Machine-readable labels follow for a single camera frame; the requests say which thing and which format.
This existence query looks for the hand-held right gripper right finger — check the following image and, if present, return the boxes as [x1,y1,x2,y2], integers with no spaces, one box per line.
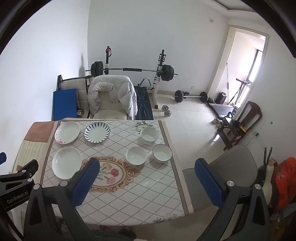
[194,158,272,241]

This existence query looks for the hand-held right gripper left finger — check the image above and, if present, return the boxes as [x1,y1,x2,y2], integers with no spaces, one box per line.
[22,157,101,241]

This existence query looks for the white plate grey pattern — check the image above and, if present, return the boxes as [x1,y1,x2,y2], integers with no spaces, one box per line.
[52,147,82,179]

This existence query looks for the white plate blue striped rim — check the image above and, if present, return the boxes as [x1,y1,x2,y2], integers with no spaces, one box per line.
[84,122,111,144]

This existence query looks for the white plate pink flower print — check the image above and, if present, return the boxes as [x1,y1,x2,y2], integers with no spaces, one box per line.
[54,122,80,144]

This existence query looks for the white bowl black rim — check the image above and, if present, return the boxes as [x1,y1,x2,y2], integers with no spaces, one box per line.
[152,144,172,164]

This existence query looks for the plain white bowl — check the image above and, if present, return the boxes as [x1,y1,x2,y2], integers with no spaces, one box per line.
[125,146,147,166]

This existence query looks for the white bowl light blue rim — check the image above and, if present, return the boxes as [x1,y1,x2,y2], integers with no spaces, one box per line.
[140,127,159,145]

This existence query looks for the short barbell with black plates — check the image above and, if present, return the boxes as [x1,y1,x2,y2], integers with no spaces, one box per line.
[174,90,208,103]

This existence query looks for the long barbell with black plates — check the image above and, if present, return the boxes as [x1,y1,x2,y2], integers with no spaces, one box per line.
[85,61,178,82]

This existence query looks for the striped beige mat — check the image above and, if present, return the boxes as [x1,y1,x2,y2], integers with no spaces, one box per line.
[9,139,52,176]

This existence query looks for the grey upholstered chair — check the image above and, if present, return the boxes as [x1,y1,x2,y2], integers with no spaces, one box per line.
[183,145,258,212]

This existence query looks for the diamond pattern floral tablecloth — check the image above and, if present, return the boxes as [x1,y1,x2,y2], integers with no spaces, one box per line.
[40,119,194,225]

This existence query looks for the white duck toy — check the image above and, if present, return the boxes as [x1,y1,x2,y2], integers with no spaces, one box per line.
[262,158,278,207]

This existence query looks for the beige padded chair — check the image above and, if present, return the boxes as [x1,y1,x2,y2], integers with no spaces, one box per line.
[60,77,93,118]
[91,75,133,120]

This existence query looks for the black treadmill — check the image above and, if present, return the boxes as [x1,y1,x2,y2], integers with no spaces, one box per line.
[209,102,238,118]

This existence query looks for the orange plastic bag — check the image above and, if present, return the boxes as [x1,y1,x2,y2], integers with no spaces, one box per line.
[271,157,296,211]

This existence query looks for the blue folded mat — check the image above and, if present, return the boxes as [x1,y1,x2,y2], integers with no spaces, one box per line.
[51,89,78,121]

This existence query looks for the dark wooden chair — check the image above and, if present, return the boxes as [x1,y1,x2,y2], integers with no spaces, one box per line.
[214,101,263,151]

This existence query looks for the chrome dumbbell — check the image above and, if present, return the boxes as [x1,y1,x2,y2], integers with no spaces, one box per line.
[161,105,173,117]

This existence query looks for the white weight bench rack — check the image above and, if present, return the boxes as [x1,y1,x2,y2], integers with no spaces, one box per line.
[103,46,167,109]

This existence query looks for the black wall plug cable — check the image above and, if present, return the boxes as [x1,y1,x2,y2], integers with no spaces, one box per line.
[253,131,265,149]

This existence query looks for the exercise machine frame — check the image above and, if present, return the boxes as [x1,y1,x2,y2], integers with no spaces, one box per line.
[228,79,252,105]

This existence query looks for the beige door frame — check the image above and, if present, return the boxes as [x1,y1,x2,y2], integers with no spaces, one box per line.
[207,24,270,102]

